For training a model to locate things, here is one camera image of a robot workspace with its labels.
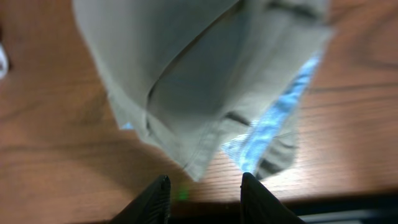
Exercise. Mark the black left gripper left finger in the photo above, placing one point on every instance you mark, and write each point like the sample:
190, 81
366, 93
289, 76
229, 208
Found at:
152, 206

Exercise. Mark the white folded garment on left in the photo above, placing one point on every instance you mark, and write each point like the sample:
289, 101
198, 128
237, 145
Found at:
4, 62

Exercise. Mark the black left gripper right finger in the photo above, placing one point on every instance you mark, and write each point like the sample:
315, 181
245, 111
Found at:
260, 206

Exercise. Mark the grey-green shorts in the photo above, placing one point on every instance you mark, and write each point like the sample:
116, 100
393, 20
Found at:
197, 77

